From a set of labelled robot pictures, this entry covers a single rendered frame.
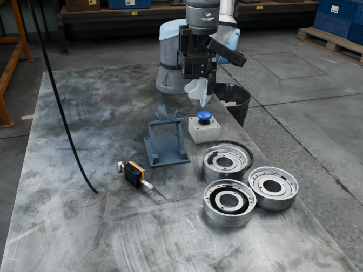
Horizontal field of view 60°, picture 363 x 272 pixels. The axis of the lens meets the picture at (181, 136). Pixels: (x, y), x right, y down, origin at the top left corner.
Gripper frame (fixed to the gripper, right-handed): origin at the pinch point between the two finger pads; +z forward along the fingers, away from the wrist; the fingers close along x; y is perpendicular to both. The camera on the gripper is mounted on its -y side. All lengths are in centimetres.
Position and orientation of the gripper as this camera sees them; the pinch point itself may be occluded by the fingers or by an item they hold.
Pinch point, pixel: (205, 101)
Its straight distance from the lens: 84.0
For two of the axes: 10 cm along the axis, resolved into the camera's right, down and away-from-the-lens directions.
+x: 2.7, 5.4, -8.0
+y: -9.6, 1.4, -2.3
